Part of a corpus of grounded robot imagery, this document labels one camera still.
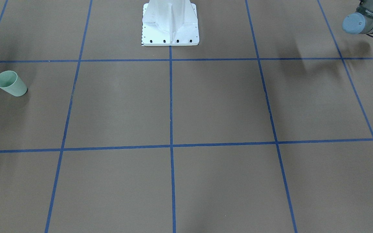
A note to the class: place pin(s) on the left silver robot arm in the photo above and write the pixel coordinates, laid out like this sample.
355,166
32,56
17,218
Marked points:
361,21

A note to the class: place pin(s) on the pale green plastic cup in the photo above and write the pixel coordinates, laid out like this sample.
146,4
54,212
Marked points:
12,83

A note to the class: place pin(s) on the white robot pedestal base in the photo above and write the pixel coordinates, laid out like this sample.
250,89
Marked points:
170,23

